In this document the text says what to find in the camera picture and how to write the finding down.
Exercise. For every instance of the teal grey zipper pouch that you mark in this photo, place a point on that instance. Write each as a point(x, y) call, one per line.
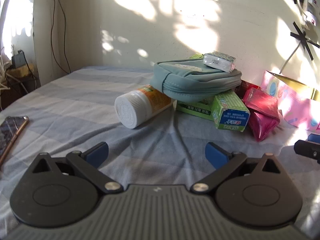
point(190, 77)

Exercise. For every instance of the black power adapter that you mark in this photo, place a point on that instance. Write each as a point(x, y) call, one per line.
point(18, 60)

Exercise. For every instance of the dark side cabinet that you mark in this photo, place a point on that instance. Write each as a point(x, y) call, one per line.
point(17, 92)

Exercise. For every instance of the smartphone with gold frame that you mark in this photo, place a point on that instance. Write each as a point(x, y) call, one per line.
point(7, 132)

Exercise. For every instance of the clear tissue pack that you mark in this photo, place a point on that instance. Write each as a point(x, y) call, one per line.
point(218, 61)

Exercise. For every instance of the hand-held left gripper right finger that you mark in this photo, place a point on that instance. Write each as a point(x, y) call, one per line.
point(215, 155)

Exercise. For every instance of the green carton box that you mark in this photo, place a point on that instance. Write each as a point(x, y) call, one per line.
point(230, 115)

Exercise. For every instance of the white wall adapter red label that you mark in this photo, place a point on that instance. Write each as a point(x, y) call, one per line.
point(310, 7)

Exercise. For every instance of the green snack packet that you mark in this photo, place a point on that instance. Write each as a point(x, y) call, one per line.
point(196, 56)

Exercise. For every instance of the striped blue bedsheet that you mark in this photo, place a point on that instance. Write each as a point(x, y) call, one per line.
point(75, 100)

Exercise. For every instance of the red carton box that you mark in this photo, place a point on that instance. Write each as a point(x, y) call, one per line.
point(247, 84)

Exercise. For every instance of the magenta plastic packet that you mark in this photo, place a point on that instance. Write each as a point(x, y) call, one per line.
point(262, 112)

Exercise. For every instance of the pink paper box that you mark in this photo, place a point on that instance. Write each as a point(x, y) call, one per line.
point(295, 105)

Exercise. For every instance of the white pill bottle orange label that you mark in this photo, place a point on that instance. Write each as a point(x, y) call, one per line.
point(130, 110)

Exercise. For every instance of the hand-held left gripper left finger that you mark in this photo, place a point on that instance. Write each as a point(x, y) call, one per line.
point(98, 152)

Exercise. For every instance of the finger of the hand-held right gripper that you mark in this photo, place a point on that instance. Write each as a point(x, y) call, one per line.
point(306, 150)

